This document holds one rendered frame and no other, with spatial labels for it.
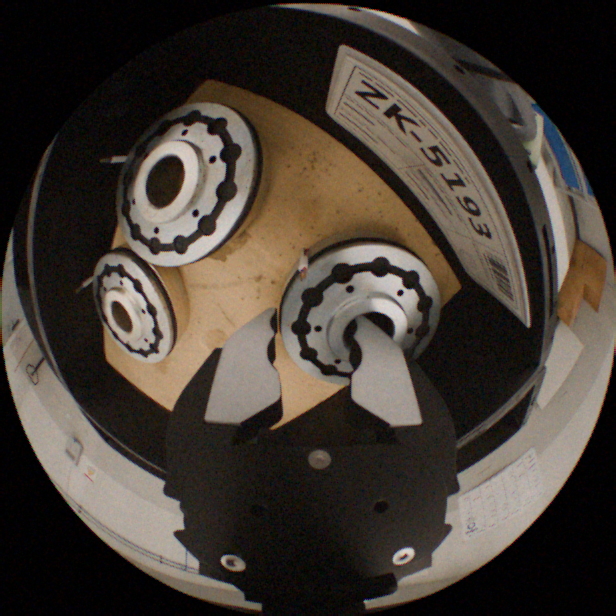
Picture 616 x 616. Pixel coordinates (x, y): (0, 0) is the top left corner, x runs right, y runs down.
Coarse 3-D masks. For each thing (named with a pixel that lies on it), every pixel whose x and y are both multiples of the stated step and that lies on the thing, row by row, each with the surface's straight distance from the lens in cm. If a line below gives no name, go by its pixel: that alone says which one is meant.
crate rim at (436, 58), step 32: (352, 32) 6; (384, 32) 6; (416, 64) 5; (448, 64) 6; (448, 96) 6; (480, 96) 6; (64, 128) 14; (480, 128) 6; (512, 128) 6; (512, 160) 6; (512, 192) 6; (32, 224) 16; (544, 224) 7; (32, 256) 17; (544, 256) 7; (32, 288) 20; (544, 288) 8; (544, 320) 10; (544, 352) 13; (64, 384) 33; (480, 416) 14; (128, 448) 33
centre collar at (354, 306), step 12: (348, 300) 11; (360, 300) 11; (372, 300) 11; (384, 300) 11; (396, 300) 12; (336, 312) 11; (348, 312) 11; (360, 312) 11; (384, 312) 12; (396, 312) 12; (336, 324) 11; (348, 324) 12; (396, 324) 12; (336, 336) 12; (396, 336) 13; (336, 348) 12; (348, 348) 13; (348, 360) 13
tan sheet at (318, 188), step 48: (192, 96) 18; (240, 96) 16; (288, 144) 14; (336, 144) 14; (288, 192) 13; (336, 192) 13; (384, 192) 14; (240, 240) 14; (288, 240) 13; (432, 240) 16; (192, 288) 17; (240, 288) 15; (192, 336) 19; (144, 384) 33; (288, 384) 20; (336, 384) 21
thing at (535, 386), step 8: (544, 368) 17; (536, 376) 16; (544, 376) 19; (536, 384) 18; (536, 392) 21; (528, 400) 23; (528, 408) 26; (528, 416) 34; (488, 424) 15; (520, 424) 40; (480, 432) 16; (504, 440) 43; (496, 448) 43; (472, 464) 44; (456, 472) 44
